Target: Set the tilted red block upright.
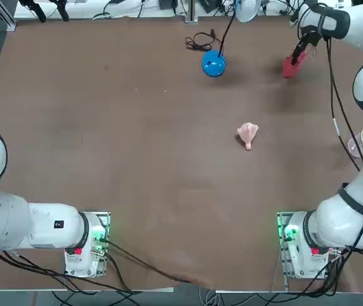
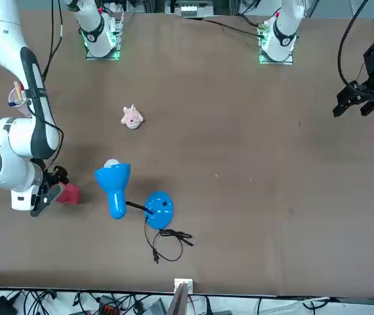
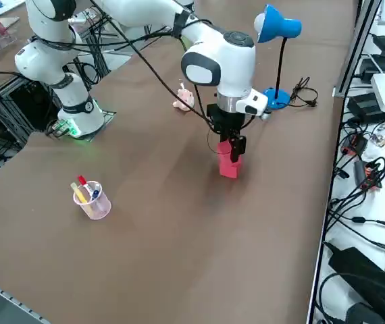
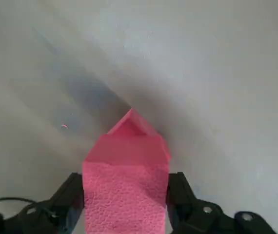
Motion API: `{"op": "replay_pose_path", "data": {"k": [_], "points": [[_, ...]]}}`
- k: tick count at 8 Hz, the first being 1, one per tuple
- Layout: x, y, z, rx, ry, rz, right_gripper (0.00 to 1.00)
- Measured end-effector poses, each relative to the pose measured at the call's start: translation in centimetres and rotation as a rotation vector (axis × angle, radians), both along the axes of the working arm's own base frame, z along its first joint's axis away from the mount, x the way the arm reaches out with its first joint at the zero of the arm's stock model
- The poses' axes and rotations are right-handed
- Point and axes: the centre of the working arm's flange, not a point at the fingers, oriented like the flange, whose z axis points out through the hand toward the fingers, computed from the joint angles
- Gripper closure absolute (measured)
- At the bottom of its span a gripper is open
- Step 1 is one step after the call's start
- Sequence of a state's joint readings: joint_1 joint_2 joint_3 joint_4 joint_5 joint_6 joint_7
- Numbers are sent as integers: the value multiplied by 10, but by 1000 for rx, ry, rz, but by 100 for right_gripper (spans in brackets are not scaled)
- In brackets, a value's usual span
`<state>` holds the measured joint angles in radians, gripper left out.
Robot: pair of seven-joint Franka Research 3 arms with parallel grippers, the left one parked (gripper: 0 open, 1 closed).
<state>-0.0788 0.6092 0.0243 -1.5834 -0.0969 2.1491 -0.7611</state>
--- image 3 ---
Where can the pink plush toy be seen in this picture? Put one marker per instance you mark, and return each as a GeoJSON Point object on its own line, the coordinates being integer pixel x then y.
{"type": "Point", "coordinates": [184, 99]}

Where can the red base block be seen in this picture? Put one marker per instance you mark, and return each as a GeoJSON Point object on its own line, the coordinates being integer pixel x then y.
{"type": "Point", "coordinates": [228, 171]}

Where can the red capped marker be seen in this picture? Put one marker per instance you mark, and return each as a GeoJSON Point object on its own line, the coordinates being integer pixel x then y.
{"type": "Point", "coordinates": [82, 180]}

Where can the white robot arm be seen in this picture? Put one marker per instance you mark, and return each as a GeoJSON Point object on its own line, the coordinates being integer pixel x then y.
{"type": "Point", "coordinates": [233, 67]}

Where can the blue desk lamp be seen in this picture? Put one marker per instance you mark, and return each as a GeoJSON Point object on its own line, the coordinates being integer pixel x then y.
{"type": "Point", "coordinates": [278, 25]}

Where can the blue capped pen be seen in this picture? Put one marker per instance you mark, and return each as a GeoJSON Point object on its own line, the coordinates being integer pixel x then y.
{"type": "Point", "coordinates": [95, 193]}

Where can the large black case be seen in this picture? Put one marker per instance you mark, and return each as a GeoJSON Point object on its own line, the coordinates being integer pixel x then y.
{"type": "Point", "coordinates": [364, 273]}

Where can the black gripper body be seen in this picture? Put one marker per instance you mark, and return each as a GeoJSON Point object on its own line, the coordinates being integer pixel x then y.
{"type": "Point", "coordinates": [224, 121]}

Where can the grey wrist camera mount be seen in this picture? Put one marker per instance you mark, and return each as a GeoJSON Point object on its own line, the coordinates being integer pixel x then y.
{"type": "Point", "coordinates": [265, 116]}

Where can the aluminium frame post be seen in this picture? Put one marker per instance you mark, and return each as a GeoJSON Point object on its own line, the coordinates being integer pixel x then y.
{"type": "Point", "coordinates": [356, 47]}

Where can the yellow pen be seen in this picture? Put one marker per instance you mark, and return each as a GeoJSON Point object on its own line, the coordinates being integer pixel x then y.
{"type": "Point", "coordinates": [79, 195]}

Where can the orange black connector bundle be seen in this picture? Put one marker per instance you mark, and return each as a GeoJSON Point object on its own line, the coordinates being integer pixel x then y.
{"type": "Point", "coordinates": [369, 173]}

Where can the clear pink cup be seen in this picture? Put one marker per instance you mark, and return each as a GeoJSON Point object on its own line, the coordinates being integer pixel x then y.
{"type": "Point", "coordinates": [98, 207]}

